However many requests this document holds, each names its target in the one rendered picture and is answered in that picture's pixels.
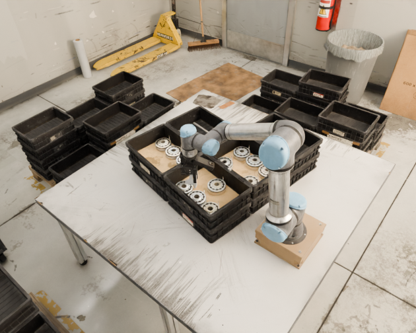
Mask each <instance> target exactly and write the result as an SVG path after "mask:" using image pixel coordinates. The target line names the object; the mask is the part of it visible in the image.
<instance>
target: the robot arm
mask: <svg viewBox="0 0 416 333"><path fill-rule="evenodd" d="M196 131H197V130H196V128H195V126H194V125H192V124H186V125H184V126H182V127H181V128H180V137H181V144H182V151H180V161H181V163H180V171H181V175H185V176H189V174H190V178H189V179H187V180H186V184H191V185H194V188H196V187H197V179H198V175H197V166H200V167H203V168H206V169H207V170H210V171H212V170H213V169H214V162H212V161H209V160H207V159H204V158H203V157H200V156H197V150H198V151H201V152H202V153H204V154H206V155H210V156H213V155H216V154H217V151H218V150H219V147H220V143H221V142H222V141H224V140H262V141H264V142H263V143H262V144H261V146H260V149H259V158H260V161H262V162H263V163H262V164H263V165H264V166H265V167H266V169H267V170H268V176H269V208H267V210H266V212H265V223H263V225H262V226H261V230H262V233H263V234H264V235H265V236H266V237H267V238H268V239H269V240H271V241H273V242H283V241H295V240H297V239H299V238H300V237H301V236H302V234H303V230H304V228H303V224H302V220H303V217H304V212H305V209H306V207H307V205H306V204H307V201H306V198H305V197H304V196H303V195H302V194H299V193H297V192H290V191H289V188H290V170H291V169H292V168H293V167H294V164H295V153H296V152H297V151H298V150H299V149H300V147H301V146H302V144H303V143H304V139H305V134H304V130H303V128H302V127H301V125H299V124H298V123H296V122H294V121H290V120H277V121H275V122H274V123H252V124H232V123H231V122H229V121H227V120H225V121H223V122H221V123H219V124H218V125H217V126H216V127H214V128H213V129H212V130H211V131H210V132H208V133H207V134H205V135H202V134H200V133H197V132H196Z"/></svg>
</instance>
